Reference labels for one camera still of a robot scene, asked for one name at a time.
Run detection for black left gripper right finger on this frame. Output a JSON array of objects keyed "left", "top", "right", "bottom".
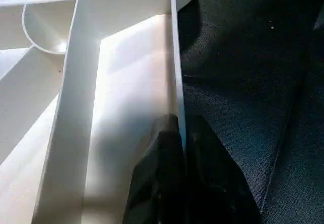
[{"left": 184, "top": 114, "right": 263, "bottom": 224}]

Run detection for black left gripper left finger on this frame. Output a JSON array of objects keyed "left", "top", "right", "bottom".
[{"left": 123, "top": 114, "right": 188, "bottom": 224}]

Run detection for white plastic table top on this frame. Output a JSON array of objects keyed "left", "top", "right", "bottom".
[{"left": 0, "top": 0, "right": 199, "bottom": 224}]

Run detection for black mat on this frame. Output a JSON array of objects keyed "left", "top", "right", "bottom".
[{"left": 175, "top": 0, "right": 324, "bottom": 224}]

